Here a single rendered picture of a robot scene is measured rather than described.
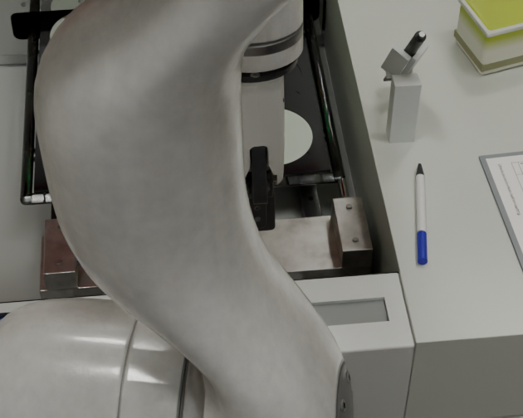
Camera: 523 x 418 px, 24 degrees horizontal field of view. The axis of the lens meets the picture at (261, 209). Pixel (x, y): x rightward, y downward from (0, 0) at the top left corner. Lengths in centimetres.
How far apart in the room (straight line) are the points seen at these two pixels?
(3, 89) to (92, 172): 112
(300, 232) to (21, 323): 68
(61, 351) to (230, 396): 12
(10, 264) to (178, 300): 85
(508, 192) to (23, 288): 56
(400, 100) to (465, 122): 11
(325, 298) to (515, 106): 36
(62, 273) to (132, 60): 81
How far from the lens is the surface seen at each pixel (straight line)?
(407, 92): 131
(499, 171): 134
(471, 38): 145
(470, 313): 121
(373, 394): 124
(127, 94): 52
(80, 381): 71
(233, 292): 63
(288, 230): 137
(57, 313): 74
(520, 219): 129
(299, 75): 154
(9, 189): 153
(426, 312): 120
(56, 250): 133
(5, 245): 147
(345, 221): 135
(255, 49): 94
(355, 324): 119
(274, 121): 96
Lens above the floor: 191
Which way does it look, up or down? 47 degrees down
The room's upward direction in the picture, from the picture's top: straight up
